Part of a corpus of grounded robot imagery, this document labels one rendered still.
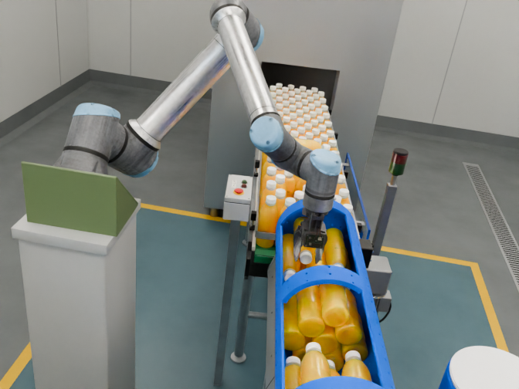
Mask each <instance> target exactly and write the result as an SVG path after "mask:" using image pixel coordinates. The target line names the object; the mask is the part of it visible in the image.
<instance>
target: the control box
mask: <svg viewBox="0 0 519 389"><path fill-rule="evenodd" d="M233 180H234V181H233ZM242 180H247V183H246V186H247V187H246V188H243V187H241V185H242V184H243V183H242ZM233 185H235V186H233ZM252 185H253V177H248V176H241V175H234V174H229V177H228V182H227V187H226V195H225V202H224V210H223V219H227V220H234V221H241V222H247V221H249V209H250V202H251V194H252ZM235 188H241V189H243V193H241V194H237V193H236V192H234V189H235Z"/></svg>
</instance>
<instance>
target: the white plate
mask: <svg viewBox="0 0 519 389"><path fill-rule="evenodd" d="M449 375H450V378H451V381H452V382H453V385H454V387H455V388H456V389H519V357H517V356H515V355H513V354H511V353H508V352H506V351H504V350H500V349H497V348H493V347H484V346H474V347H466V348H463V349H462V350H459V351H458V352H456V353H455V354H454V355H453V357H452V359H451V361H450V364H449Z"/></svg>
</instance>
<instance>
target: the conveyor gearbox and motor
mask: <svg viewBox="0 0 519 389"><path fill-rule="evenodd" d="M366 270H367V274H368V279H369V282H370V287H371V292H372V295H373V299H374V302H375V308H376V312H377V315H378V311H379V312H387V313H386V314H385V316H384V317H383V318H382V319H381V320H379V322H381V321H383V320H384V319H385V318H386V317H387V315H388V314H389V313H390V310H391V308H392V303H391V301H392V298H391V294H390V292H389V290H387V289H388V284H389V281H390V279H391V275H392V271H391V268H390V265H389V263H388V258H387V257H384V256H376V255H372V256H371V262H370V263H369V267H368V268H366Z"/></svg>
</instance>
